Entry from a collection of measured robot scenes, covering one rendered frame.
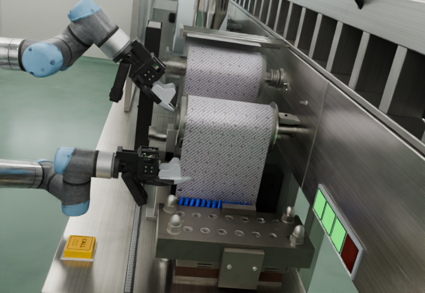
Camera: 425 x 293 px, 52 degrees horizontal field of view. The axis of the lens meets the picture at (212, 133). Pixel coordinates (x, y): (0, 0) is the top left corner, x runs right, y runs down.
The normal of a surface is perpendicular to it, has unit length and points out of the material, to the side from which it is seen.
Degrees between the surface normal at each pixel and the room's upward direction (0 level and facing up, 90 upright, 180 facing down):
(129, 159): 90
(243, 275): 90
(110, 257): 0
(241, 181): 90
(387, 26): 90
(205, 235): 0
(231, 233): 0
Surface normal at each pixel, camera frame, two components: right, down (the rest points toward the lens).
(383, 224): -0.98, -0.11
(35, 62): -0.05, 0.36
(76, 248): 0.15, -0.92
